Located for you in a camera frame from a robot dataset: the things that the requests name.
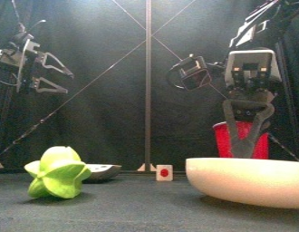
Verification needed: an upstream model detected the white toy pan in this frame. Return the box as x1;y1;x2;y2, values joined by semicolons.
185;157;299;210

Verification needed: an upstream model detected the green toy starfruit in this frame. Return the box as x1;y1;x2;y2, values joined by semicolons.
22;145;93;199

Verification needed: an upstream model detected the red plastic cup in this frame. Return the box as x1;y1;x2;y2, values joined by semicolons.
211;121;270;160

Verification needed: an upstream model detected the white cube with red dot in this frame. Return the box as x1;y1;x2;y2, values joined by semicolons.
154;164;174;182

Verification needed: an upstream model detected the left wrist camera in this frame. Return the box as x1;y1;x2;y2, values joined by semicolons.
9;28;37;49

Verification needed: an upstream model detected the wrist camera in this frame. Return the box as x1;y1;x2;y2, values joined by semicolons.
9;28;37;49
166;53;214;92

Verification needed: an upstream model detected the thin diagonal cord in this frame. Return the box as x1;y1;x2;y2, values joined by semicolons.
0;0;198;160
110;0;299;162

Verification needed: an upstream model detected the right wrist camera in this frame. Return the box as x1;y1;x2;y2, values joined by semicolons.
166;53;214;92

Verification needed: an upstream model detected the vertical metal frame pole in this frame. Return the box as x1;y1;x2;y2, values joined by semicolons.
143;0;153;173

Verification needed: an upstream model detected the metal pole foot bracket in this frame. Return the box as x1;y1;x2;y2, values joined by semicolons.
135;162;157;173

